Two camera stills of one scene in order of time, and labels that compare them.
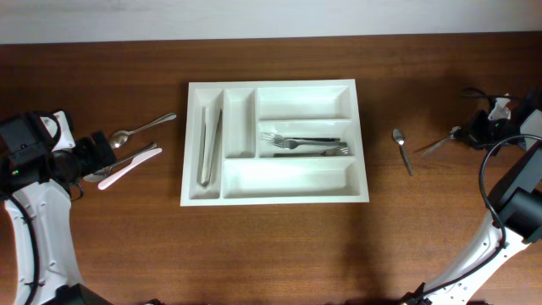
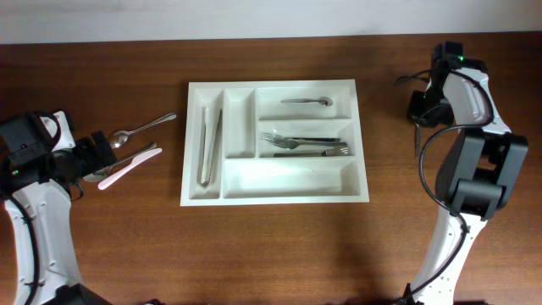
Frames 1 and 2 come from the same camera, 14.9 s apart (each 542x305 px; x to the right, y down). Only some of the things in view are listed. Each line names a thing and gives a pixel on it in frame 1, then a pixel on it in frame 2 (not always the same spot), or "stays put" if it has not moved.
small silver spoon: [451, 134] → [324, 101]
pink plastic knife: [135, 161] stays put
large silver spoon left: [103, 172] stays put
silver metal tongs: [212, 118] stays put
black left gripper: [96, 160] stays put
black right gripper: [471, 135] → [415, 113]
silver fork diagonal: [283, 138] stays put
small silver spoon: [399, 137] → [417, 141]
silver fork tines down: [329, 152] stays put
